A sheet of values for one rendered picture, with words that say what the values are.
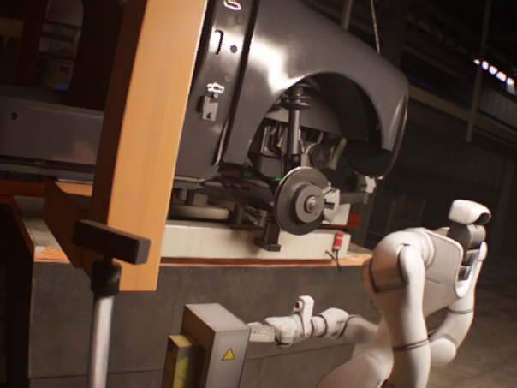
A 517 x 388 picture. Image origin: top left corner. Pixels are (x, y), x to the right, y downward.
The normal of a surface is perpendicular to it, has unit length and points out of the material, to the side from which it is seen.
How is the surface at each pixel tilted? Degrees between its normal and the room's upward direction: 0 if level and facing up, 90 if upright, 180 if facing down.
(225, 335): 90
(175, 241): 90
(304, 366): 90
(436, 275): 101
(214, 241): 90
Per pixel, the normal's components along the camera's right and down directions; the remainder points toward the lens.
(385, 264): -0.74, -0.30
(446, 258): -0.37, 0.08
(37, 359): 0.54, 0.22
